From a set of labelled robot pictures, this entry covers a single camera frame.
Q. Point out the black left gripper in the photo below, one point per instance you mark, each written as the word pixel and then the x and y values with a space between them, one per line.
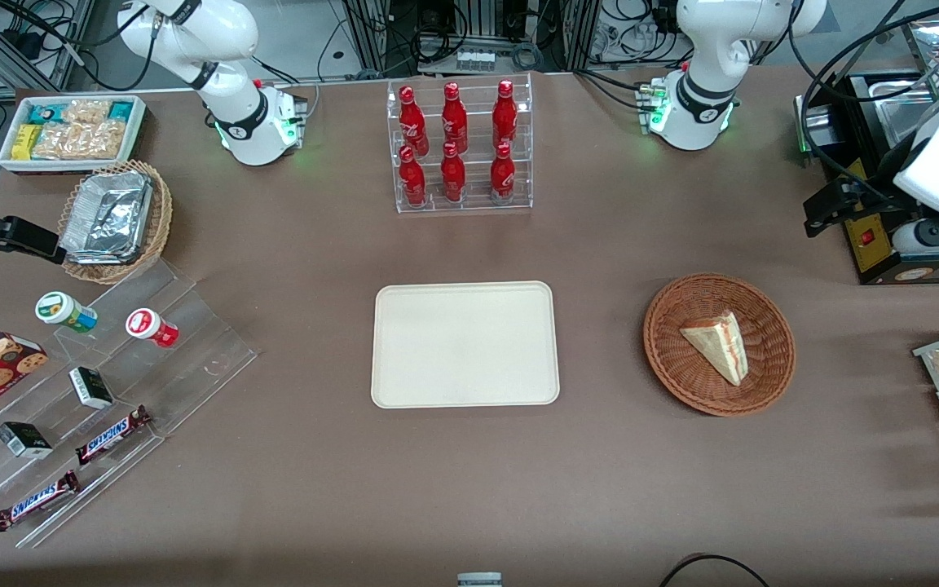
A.
pixel 867 198

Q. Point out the triangular sandwich wedge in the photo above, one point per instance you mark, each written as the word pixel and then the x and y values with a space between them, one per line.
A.
pixel 714 342

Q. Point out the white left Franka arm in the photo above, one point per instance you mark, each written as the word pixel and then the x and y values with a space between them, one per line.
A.
pixel 702 98

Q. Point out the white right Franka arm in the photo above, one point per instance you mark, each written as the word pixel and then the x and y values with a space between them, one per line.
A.
pixel 249 122

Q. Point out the aluminium foil tray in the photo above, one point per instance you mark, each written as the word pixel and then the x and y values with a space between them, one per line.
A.
pixel 107 216

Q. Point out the light tan wicker basket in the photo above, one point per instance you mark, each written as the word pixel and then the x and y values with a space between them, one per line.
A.
pixel 161 212

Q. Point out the brown round wicker basket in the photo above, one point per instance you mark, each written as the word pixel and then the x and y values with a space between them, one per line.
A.
pixel 681 383

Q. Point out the cream plastic serving tray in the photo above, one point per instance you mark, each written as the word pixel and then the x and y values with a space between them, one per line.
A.
pixel 461 342

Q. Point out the black food warmer cabinet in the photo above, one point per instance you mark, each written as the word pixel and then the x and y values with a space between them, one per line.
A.
pixel 873 244

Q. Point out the green lidded snack cup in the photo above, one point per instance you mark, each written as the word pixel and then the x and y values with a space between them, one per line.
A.
pixel 58 308

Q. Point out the white rectangular snack bin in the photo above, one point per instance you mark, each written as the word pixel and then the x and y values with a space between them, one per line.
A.
pixel 6 159

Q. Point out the yellow snack packet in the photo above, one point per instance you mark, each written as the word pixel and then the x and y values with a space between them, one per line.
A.
pixel 24 142

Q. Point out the clear peanut snack bag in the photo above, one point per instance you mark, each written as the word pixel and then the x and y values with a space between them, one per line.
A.
pixel 86 111
pixel 78 140

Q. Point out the teal snack packet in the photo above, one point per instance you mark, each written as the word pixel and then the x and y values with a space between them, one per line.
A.
pixel 121 110
pixel 46 112

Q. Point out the stainless steel food pan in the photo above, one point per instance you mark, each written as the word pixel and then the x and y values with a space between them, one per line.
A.
pixel 910 106

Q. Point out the red lidded snack cup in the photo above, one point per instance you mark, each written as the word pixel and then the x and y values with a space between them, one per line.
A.
pixel 147 324

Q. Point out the small black carton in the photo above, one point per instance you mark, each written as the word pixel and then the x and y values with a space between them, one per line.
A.
pixel 90 387
pixel 24 440

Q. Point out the clear acrylic stepped display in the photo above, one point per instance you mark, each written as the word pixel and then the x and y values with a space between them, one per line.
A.
pixel 200 350

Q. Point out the Snickers chocolate bar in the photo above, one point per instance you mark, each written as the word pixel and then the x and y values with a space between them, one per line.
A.
pixel 36 500
pixel 111 436

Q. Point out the red cola bottle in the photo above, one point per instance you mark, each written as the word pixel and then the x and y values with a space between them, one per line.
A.
pixel 454 118
pixel 412 122
pixel 412 181
pixel 453 175
pixel 502 175
pixel 504 114

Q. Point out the clear acrylic bottle rack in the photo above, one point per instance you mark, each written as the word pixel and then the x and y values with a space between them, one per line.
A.
pixel 478 98

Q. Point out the white power strip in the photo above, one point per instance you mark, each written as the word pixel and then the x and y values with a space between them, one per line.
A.
pixel 475 59

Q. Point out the round-ended left wrist camera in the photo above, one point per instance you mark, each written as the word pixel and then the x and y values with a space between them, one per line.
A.
pixel 848 192

